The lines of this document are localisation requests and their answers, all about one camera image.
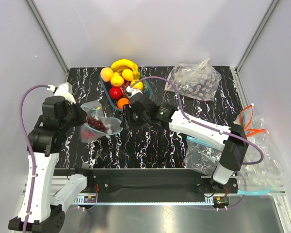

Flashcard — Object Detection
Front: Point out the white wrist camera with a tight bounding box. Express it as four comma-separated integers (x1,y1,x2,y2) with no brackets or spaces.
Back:
47,82,76,104
126,86,143,97

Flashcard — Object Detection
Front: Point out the clear bag under right arm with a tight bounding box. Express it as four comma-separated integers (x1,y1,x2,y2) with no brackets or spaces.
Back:
184,136,222,176

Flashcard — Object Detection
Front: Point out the yellow lemon fruit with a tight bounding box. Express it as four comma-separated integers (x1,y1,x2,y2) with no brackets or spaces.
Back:
122,68,134,82
130,79,144,91

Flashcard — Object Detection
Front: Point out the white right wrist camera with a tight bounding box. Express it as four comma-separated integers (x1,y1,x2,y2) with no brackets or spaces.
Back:
126,86,143,97

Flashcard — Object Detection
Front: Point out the yellow banana bunch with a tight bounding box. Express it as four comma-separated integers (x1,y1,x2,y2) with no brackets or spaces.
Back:
110,59,140,78

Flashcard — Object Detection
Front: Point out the red fruit in bag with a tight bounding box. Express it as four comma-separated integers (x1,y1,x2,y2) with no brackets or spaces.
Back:
80,131,95,143

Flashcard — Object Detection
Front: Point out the clear pink-zip bag stack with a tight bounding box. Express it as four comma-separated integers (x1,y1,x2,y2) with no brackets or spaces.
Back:
164,58,222,101

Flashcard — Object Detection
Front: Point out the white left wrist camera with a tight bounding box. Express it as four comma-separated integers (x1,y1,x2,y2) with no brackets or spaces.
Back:
47,82,76,104

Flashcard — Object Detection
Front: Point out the orange peach fruit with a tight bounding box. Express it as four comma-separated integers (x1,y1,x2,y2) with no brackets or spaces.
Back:
100,67,114,82

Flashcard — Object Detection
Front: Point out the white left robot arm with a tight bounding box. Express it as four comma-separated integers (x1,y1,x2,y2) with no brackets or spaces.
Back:
8,94,95,233

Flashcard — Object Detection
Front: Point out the blue plastic fruit tray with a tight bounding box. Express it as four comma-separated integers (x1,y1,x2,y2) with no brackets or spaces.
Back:
99,75,154,112

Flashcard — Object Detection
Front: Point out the clear blue-zip bag stack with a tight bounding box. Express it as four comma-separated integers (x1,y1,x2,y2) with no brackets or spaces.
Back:
237,133,286,196

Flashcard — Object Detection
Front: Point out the red apple fruit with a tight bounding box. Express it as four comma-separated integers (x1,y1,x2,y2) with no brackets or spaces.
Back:
109,86,123,100

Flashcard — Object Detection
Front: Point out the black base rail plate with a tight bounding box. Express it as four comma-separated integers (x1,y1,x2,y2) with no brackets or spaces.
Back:
53,168,240,209

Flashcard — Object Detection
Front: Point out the clear orange-zip bag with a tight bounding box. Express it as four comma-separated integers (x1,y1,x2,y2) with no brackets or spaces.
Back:
233,103,269,143

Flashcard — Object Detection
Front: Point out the yellow pear fruit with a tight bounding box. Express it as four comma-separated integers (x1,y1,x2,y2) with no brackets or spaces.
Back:
110,72,124,87

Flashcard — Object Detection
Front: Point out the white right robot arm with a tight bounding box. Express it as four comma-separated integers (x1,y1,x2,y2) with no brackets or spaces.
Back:
121,93,249,193

